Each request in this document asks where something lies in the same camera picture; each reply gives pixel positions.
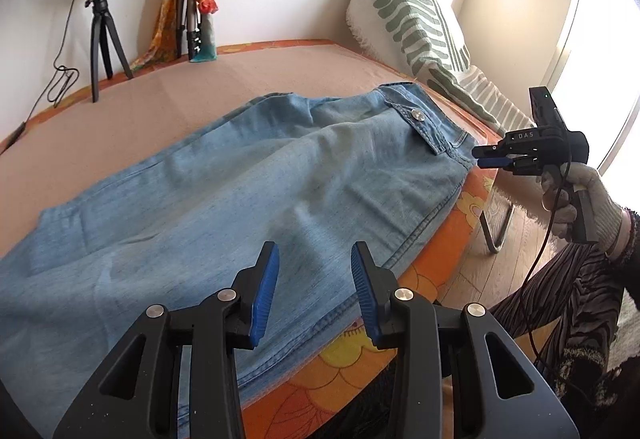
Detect light blue denim jeans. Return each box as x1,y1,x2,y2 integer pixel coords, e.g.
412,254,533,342
1,83,474,437

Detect right dark sleeve forearm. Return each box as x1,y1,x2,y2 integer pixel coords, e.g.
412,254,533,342
616,208,639,267

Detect right white gloved hand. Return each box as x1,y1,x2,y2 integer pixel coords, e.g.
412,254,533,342
539,163,623,259

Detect striped dark trousers leg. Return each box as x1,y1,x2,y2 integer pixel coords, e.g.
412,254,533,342
490,244,629,412

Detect orange floral bed sheet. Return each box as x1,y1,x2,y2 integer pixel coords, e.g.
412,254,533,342
0,37,501,439

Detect green striped white pillow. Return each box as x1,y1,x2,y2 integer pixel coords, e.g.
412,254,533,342
346,0,534,135

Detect beige fleece blanket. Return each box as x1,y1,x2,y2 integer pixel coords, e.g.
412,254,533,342
0,40,501,261

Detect teal cloth piece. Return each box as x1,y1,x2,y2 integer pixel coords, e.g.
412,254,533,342
189,14,218,63

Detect folded grey metal tripod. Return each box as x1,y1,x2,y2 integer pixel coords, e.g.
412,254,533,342
176,0,201,60

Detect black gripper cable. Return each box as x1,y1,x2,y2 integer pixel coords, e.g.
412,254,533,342
516,160,574,389

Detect metal chair leg frame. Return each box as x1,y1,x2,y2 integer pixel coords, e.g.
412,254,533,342
480,202,514,255

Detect black ring light cable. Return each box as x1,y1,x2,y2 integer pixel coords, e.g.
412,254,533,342
0,0,84,150

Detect black ring light tripod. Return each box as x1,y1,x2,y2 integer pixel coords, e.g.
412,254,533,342
85,0,134,103

